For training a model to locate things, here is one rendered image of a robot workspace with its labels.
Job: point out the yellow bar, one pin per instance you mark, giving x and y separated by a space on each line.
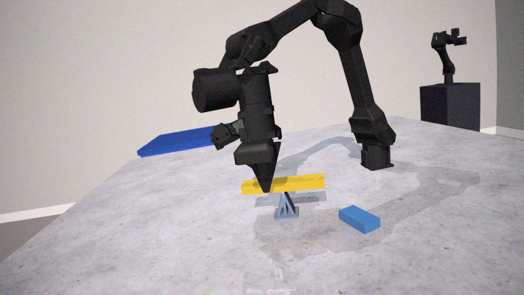
290 183

